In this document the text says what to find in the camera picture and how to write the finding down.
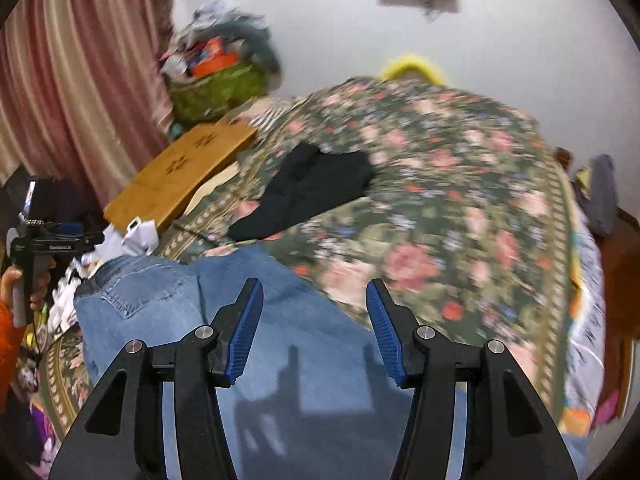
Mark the white cloth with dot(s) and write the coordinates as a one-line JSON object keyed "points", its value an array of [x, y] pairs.
{"points": [[140, 237]]}

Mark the pink striped curtain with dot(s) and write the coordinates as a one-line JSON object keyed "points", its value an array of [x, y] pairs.
{"points": [[75, 60]]}

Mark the white printed sheet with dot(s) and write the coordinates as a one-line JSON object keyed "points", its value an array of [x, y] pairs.
{"points": [[590, 310]]}

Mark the person's left hand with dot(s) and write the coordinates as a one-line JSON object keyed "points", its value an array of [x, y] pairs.
{"points": [[40, 290]]}

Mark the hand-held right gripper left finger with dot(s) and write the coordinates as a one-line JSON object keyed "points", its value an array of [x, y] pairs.
{"points": [[244, 332]]}

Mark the brown wooden furniture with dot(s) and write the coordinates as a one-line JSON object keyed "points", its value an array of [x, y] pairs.
{"points": [[620, 285]]}

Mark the grey blue cloth pile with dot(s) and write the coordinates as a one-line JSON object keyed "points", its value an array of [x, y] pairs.
{"points": [[255, 30]]}

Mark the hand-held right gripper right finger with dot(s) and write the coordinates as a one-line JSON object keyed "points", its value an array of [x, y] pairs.
{"points": [[382, 332]]}

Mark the wooden lap board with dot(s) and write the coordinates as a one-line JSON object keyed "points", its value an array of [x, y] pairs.
{"points": [[175, 175]]}

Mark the yellow cloth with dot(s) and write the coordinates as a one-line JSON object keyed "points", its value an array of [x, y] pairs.
{"points": [[415, 65]]}

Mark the striped cloth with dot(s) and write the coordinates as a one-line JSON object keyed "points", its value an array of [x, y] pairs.
{"points": [[270, 112]]}

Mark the green patterned bag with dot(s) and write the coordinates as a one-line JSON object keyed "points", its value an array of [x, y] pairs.
{"points": [[215, 92]]}

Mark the blue denim pants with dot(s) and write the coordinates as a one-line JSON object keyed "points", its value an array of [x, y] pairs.
{"points": [[310, 360]]}

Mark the black pants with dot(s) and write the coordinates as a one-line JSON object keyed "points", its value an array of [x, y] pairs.
{"points": [[310, 185]]}

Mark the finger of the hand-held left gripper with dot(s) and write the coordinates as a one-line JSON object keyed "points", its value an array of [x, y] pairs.
{"points": [[75, 232]]}

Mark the person's left forearm orange sleeve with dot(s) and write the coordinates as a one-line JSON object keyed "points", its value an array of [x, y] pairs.
{"points": [[7, 350]]}

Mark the floral blanket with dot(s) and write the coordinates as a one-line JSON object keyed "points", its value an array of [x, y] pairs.
{"points": [[450, 185]]}

